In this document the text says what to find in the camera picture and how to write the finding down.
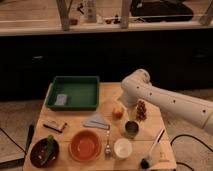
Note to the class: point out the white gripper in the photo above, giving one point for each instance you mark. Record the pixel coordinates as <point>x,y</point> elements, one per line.
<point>128,101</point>

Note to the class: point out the red yellow apple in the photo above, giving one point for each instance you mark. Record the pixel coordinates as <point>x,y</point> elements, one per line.
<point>118,112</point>

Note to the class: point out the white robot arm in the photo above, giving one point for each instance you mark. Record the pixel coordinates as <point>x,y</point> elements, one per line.
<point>197,111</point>

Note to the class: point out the green plastic tray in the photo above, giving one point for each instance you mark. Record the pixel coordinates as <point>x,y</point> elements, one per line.
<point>82,92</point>

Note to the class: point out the dark grape bunch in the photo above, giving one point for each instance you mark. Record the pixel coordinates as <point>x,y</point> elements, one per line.
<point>141,111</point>

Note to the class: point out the metal tin can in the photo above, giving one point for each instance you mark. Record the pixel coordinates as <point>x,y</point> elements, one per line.
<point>131,129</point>

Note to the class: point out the grey folded cloth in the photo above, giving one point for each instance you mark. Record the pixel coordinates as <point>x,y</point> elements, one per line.
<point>96,121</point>

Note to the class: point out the white cup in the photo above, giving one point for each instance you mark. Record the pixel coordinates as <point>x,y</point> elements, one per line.
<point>122,148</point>

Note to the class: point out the silver fork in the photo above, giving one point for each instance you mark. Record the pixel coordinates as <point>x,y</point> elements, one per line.
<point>107,150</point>

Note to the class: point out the orange bowl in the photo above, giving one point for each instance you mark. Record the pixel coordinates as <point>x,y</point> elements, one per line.
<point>85,146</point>

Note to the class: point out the small grey sponge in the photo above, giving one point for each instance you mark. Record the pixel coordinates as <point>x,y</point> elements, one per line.
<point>61,99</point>

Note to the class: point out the small brown box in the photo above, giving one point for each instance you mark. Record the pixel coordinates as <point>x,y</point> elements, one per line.
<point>59,127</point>

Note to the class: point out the green cucumber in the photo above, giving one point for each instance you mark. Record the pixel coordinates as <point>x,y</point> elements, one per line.
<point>50,146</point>

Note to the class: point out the black bag on shelf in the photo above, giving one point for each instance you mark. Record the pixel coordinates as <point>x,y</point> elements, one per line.
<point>161,10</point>

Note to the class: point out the wooden table leg middle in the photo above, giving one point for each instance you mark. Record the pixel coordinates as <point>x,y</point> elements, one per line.
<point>125,9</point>

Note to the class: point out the wooden table leg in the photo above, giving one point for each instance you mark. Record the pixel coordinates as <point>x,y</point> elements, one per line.
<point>125,9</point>
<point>63,13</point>

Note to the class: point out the dark brown bowl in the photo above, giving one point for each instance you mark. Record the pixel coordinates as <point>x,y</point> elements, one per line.
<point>38,152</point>

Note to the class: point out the wooden table leg left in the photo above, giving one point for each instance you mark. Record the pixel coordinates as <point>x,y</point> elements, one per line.
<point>63,13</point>

